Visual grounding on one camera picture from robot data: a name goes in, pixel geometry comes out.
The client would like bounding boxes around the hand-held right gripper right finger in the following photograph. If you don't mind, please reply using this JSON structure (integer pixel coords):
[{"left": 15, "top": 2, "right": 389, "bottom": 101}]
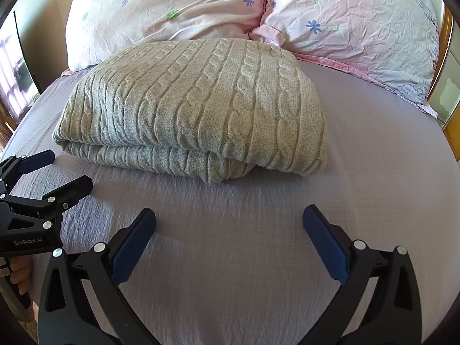
[{"left": 302, "top": 205, "right": 423, "bottom": 345}]

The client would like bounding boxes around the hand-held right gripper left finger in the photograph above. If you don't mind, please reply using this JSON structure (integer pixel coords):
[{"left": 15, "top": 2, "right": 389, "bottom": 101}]
[{"left": 37, "top": 208, "right": 160, "bottom": 345}]

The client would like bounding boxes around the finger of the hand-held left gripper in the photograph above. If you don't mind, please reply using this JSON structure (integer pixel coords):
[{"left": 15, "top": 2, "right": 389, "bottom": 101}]
[
  {"left": 0, "top": 175, "right": 94, "bottom": 232},
  {"left": 0, "top": 150, "right": 55, "bottom": 194}
]

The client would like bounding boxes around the person's left hand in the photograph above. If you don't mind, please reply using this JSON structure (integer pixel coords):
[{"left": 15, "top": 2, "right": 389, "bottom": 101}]
[{"left": 9, "top": 256, "right": 32, "bottom": 295}]

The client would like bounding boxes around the window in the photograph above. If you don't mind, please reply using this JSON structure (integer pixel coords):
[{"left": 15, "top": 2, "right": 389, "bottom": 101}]
[{"left": 0, "top": 11, "right": 41, "bottom": 123}]

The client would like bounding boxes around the bed with purple sheet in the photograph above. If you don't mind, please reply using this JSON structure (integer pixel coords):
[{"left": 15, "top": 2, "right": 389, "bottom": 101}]
[{"left": 0, "top": 59, "right": 460, "bottom": 345}]

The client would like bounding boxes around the pink floral pillow tree print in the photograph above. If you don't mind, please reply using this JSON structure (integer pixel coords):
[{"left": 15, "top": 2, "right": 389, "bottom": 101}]
[{"left": 66, "top": 0, "right": 270, "bottom": 73}]

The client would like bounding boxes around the pink floral pillow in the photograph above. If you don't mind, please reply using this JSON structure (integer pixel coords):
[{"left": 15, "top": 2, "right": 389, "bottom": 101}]
[{"left": 251, "top": 0, "right": 441, "bottom": 118}]

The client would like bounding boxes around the beige cable-knit blanket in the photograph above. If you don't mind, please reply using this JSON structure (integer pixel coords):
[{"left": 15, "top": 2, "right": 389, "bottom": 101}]
[{"left": 53, "top": 38, "right": 328, "bottom": 186}]

